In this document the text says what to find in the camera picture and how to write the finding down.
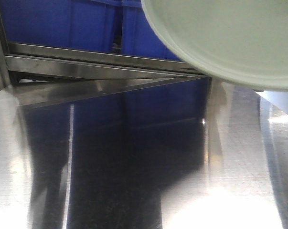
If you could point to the stainless steel shelf rack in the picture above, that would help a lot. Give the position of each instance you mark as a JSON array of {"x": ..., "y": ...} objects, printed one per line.
[{"x": 103, "y": 141}]

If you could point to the large blue plastic bin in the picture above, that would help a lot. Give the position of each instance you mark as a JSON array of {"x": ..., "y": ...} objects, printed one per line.
[{"x": 138, "y": 38}]

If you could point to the pale green plate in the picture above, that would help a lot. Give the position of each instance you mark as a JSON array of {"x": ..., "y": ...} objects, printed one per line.
[{"x": 239, "y": 41}]

